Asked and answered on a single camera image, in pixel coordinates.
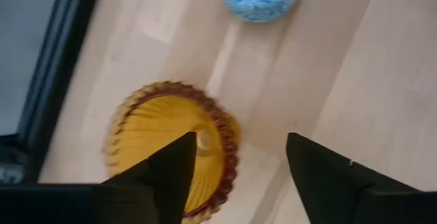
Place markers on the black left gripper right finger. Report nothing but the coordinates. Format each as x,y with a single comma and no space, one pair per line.
324,186

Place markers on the black table edge frame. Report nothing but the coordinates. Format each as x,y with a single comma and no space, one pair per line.
48,114

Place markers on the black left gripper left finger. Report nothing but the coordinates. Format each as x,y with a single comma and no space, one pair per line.
167,186

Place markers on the yellow ribbed glass candle holder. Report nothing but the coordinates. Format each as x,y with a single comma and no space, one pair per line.
160,121

